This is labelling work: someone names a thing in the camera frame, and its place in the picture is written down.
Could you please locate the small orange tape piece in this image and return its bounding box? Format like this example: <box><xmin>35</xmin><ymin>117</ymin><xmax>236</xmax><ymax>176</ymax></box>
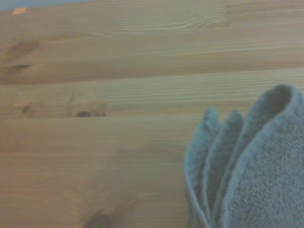
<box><xmin>11</xmin><ymin>7</ymin><xmax>27</xmax><ymax>16</ymax></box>

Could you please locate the grey towel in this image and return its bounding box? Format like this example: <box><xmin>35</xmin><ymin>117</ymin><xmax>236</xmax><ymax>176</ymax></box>
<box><xmin>183</xmin><ymin>84</ymin><xmax>304</xmax><ymax>228</ymax></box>

